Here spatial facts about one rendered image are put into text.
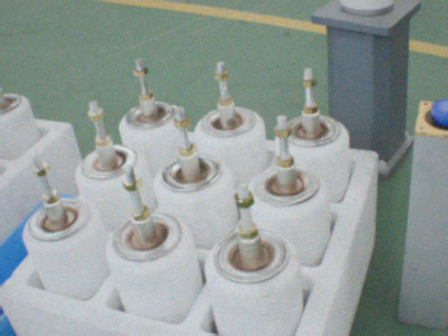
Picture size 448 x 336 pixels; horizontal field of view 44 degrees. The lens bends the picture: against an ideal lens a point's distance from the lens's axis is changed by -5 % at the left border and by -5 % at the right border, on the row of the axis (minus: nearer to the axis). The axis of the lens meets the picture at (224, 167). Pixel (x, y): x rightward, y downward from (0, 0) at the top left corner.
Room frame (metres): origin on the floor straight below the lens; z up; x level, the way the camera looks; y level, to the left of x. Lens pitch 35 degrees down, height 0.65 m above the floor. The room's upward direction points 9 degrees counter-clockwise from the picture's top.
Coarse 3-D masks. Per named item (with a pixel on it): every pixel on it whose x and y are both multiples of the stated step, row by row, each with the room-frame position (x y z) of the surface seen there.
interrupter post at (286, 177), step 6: (276, 168) 0.52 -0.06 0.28; (282, 168) 0.52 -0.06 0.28; (288, 168) 0.52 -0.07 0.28; (294, 168) 0.52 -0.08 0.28; (276, 174) 0.53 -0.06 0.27; (282, 174) 0.52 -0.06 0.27; (288, 174) 0.52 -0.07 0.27; (294, 174) 0.52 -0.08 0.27; (282, 180) 0.52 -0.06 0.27; (288, 180) 0.52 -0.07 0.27; (294, 180) 0.52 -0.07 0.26; (282, 186) 0.52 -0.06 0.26; (288, 186) 0.52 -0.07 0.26; (294, 186) 0.52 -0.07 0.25
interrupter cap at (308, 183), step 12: (300, 168) 0.55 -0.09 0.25; (264, 180) 0.54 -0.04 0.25; (276, 180) 0.54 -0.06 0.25; (300, 180) 0.53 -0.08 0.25; (312, 180) 0.52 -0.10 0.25; (264, 192) 0.52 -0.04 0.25; (276, 192) 0.52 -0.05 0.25; (288, 192) 0.51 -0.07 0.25; (300, 192) 0.51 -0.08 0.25; (312, 192) 0.50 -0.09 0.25; (276, 204) 0.49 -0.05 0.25; (288, 204) 0.49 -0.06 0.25
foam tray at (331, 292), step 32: (352, 160) 0.66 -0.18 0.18; (352, 192) 0.58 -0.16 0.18; (352, 224) 0.52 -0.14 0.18; (352, 256) 0.50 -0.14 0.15; (0, 288) 0.50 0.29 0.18; (32, 288) 0.49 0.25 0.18; (320, 288) 0.43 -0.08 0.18; (352, 288) 0.50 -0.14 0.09; (32, 320) 0.47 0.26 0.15; (64, 320) 0.44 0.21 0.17; (96, 320) 0.43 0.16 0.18; (128, 320) 0.42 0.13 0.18; (192, 320) 0.41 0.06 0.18; (320, 320) 0.38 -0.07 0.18; (352, 320) 0.51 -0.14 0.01
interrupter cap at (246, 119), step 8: (216, 112) 0.71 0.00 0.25; (240, 112) 0.70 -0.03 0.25; (248, 112) 0.70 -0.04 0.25; (208, 120) 0.69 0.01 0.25; (216, 120) 0.69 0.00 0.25; (240, 120) 0.69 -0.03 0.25; (248, 120) 0.68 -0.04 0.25; (208, 128) 0.67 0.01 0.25; (216, 128) 0.67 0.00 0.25; (224, 128) 0.67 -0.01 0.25; (232, 128) 0.67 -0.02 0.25; (240, 128) 0.66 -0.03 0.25; (248, 128) 0.66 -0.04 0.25; (216, 136) 0.65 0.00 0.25; (224, 136) 0.65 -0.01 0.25; (232, 136) 0.65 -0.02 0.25
